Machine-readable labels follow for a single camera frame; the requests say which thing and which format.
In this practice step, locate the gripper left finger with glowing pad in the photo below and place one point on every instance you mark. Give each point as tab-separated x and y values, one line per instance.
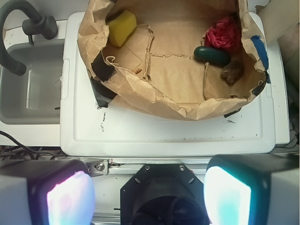
39	192

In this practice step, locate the red crumpled paper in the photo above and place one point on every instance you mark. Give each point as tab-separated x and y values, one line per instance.
225	35

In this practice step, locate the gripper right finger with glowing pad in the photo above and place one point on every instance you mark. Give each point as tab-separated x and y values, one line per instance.
253	189

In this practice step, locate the aluminium frame rail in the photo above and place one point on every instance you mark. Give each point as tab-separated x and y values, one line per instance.
130	165

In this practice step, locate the grey curved faucet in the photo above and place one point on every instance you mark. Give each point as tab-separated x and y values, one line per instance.
35	24

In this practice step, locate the brown rough rock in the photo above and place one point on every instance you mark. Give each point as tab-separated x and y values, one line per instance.
232	72

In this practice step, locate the brown paper bag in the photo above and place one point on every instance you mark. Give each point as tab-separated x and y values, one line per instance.
155	71

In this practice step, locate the dark green oval object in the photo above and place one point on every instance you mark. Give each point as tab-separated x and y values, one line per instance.
212	55

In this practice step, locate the grey sink basin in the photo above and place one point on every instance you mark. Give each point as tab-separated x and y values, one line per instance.
33	98

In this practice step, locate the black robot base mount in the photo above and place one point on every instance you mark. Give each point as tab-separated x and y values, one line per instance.
163	195

